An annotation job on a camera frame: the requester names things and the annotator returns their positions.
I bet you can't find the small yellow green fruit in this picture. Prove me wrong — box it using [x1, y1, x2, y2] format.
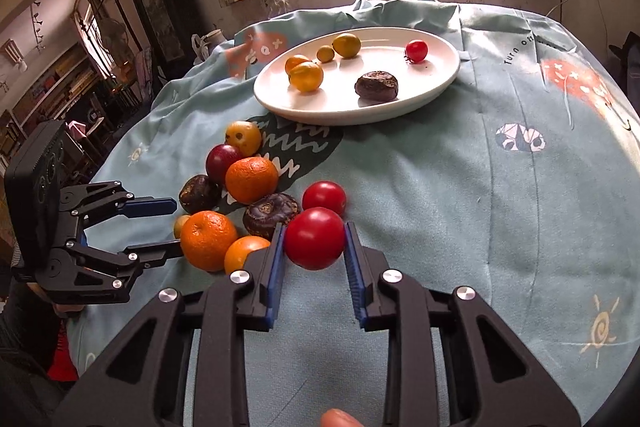
[172, 215, 190, 239]

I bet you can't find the large textured orange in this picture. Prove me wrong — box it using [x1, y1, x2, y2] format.
[180, 210, 239, 272]

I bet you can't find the dark brown water chestnut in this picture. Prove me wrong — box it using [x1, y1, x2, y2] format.
[179, 174, 221, 215]

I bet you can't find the smooth orange citrus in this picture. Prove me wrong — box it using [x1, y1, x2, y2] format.
[224, 235, 270, 274]

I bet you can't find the red cherry tomato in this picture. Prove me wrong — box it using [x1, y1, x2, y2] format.
[283, 207, 345, 271]
[405, 39, 428, 64]
[302, 181, 347, 217]

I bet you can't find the yellow orange lemon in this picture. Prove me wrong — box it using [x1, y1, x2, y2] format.
[288, 62, 323, 93]

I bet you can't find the large yellow orange citrus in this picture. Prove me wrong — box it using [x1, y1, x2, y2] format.
[332, 32, 361, 60]

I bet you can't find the small orange citrus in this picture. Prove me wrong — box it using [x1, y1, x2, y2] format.
[284, 54, 309, 75]

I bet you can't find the left hand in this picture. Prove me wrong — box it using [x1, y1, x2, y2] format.
[27, 283, 86, 317]

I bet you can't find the right hand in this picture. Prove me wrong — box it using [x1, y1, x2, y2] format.
[320, 409, 363, 427]

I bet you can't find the dark red plum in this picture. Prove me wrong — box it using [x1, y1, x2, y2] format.
[205, 144, 243, 186]

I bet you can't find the textured mandarin orange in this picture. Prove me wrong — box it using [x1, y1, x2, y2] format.
[224, 156, 279, 205]

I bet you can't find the yellow spotted fruit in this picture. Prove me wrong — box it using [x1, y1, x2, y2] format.
[224, 120, 262, 157]

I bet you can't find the white pitcher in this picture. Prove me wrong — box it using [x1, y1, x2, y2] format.
[191, 28, 226, 64]

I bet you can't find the light blue patterned tablecloth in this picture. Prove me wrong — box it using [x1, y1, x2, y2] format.
[96, 0, 639, 419]

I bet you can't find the small yellow fruit on plate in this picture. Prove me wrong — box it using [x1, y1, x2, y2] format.
[316, 46, 335, 64]

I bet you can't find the white oval plate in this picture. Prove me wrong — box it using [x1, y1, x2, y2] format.
[254, 27, 460, 126]

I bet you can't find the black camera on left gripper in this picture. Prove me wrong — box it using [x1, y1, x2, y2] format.
[4, 120, 65, 279]

